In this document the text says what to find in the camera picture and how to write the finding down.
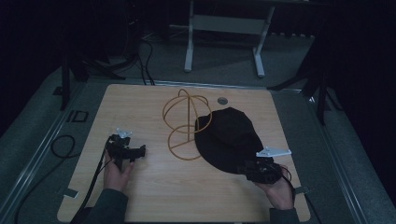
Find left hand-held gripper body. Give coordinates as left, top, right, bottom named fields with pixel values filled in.
left=106, top=127, right=140, bottom=171

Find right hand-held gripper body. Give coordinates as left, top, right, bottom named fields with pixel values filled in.
left=237, top=146, right=292, bottom=185

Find black bucket hat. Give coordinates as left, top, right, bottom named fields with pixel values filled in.
left=193, top=106, right=275, bottom=175

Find gold wire hat stand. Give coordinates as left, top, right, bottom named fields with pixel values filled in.
left=162, top=88, right=214, bottom=161

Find person's left hand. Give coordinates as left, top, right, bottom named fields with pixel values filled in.
left=103, top=149, right=136, bottom=192

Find person's right hand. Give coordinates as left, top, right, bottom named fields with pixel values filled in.
left=253, top=164, right=296, bottom=211

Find black tripod stand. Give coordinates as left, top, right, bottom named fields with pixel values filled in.
left=266, top=18, right=344, bottom=127
left=51, top=18, right=127, bottom=112

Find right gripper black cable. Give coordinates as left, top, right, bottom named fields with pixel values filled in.
left=272, top=162, right=323, bottom=224

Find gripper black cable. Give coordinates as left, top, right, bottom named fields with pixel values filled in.
left=69, top=147, right=114, bottom=224
left=272, top=162, right=323, bottom=224

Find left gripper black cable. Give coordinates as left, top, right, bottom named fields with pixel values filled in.
left=69, top=147, right=114, bottom=224

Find black floor cable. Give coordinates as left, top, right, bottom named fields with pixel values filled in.
left=13, top=133, right=77, bottom=224

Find black cables on floor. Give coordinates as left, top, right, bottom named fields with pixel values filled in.
left=119, top=0, right=157, bottom=86

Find white metal table frame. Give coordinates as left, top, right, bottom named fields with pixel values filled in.
left=183, top=0, right=276, bottom=78

